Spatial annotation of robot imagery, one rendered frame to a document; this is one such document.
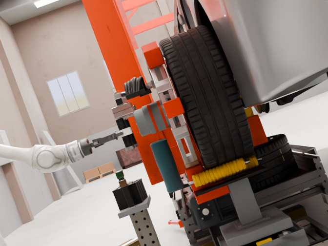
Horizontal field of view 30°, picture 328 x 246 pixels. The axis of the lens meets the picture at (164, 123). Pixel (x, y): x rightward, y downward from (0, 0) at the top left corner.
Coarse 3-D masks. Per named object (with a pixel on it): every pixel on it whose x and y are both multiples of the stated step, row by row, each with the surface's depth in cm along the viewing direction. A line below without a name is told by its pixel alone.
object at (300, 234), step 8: (296, 224) 277; (280, 232) 273; (288, 232) 267; (296, 232) 264; (304, 232) 264; (224, 240) 311; (264, 240) 264; (272, 240) 264; (280, 240) 264; (288, 240) 264; (296, 240) 264; (304, 240) 264
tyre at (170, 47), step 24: (168, 48) 270; (192, 48) 265; (216, 48) 263; (192, 72) 259; (216, 72) 259; (192, 96) 257; (216, 96) 258; (192, 120) 258; (216, 120) 259; (240, 120) 260; (216, 144) 264; (240, 144) 268
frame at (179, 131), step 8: (152, 72) 271; (168, 80) 265; (160, 88) 263; (168, 88) 263; (160, 96) 263; (176, 128) 263; (184, 128) 263; (176, 136) 263; (184, 136) 264; (192, 144) 269; (184, 152) 271; (192, 152) 273; (184, 160) 275; (192, 160) 276
